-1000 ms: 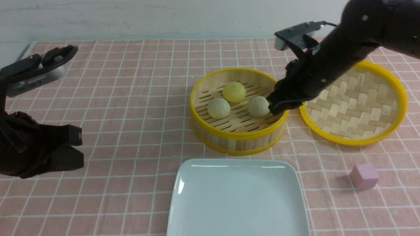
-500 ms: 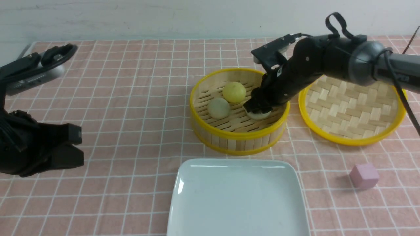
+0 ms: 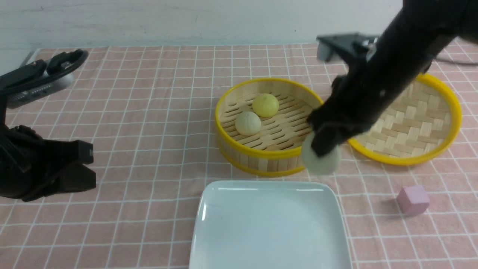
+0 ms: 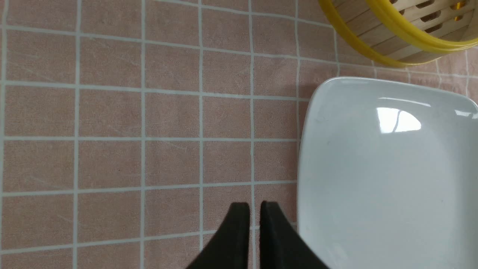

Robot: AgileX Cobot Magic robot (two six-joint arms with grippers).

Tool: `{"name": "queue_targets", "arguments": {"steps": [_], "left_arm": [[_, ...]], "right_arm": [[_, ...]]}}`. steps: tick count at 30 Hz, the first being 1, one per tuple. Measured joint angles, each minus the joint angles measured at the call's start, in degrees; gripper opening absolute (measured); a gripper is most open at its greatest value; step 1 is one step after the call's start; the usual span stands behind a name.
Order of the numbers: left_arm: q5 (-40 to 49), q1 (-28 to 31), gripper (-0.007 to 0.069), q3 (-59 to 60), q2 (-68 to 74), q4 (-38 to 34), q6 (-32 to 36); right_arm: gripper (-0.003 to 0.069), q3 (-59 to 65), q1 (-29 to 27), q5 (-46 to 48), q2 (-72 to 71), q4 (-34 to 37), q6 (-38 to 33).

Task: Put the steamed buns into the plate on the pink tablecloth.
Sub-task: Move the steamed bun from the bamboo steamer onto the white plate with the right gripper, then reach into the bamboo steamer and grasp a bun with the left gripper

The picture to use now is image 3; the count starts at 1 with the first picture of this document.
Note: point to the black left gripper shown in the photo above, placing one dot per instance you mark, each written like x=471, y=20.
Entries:
x=27, y=162

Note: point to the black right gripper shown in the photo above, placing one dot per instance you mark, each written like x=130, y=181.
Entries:
x=358, y=99

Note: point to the white steamed bun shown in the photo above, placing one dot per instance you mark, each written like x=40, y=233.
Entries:
x=319, y=166
x=248, y=123

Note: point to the yellow steamed bun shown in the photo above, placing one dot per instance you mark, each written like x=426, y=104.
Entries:
x=265, y=105

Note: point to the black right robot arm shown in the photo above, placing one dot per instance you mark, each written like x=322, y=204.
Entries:
x=423, y=28

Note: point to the white square plate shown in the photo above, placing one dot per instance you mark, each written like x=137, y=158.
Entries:
x=269, y=225

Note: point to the yellow-rimmed bamboo steamer basket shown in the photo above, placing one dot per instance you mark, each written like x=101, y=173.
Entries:
x=275, y=150

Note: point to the pink checkered tablecloth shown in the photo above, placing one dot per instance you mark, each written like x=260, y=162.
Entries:
x=149, y=111

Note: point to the yellow-rimmed woven steamer lid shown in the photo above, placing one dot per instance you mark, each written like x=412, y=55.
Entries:
x=417, y=127

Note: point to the pink cube block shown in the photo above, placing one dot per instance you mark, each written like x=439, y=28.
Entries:
x=413, y=200

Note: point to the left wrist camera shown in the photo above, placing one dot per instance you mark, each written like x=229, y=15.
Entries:
x=40, y=78

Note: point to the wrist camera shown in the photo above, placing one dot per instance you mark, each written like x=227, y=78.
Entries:
x=40, y=78
x=345, y=46

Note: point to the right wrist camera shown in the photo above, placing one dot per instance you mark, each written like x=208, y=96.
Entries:
x=345, y=46

